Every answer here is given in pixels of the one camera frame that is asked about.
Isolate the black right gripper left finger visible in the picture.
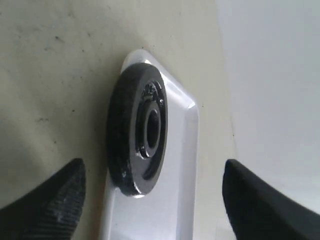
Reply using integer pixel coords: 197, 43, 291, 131
0, 158, 86, 240

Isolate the loose black weight plate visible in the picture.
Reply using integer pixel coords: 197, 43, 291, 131
106, 62, 168, 198

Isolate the white rectangular tray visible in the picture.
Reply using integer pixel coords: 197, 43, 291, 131
98, 49, 199, 240

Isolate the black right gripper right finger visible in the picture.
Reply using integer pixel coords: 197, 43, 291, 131
222, 159, 320, 240

